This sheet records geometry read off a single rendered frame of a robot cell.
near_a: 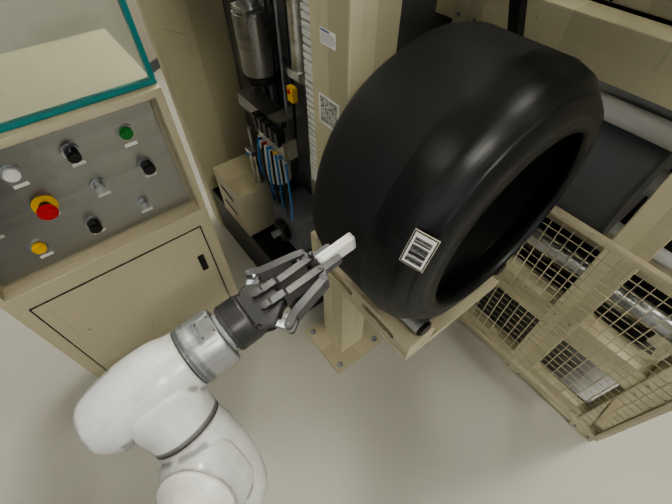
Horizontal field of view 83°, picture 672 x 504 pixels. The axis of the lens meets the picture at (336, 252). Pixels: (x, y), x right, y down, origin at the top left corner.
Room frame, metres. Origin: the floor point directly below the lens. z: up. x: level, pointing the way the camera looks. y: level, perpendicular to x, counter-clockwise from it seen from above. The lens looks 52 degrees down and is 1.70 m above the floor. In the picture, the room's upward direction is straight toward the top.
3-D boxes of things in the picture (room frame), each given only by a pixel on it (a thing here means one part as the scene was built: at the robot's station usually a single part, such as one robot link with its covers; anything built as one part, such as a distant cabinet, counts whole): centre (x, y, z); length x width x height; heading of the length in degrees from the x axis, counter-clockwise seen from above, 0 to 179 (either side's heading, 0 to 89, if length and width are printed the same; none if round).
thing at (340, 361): (0.81, -0.04, 0.01); 0.27 x 0.27 x 0.02; 38
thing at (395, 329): (0.54, -0.10, 0.83); 0.36 x 0.09 x 0.06; 38
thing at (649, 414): (0.65, -0.61, 0.65); 0.90 x 0.02 x 0.70; 38
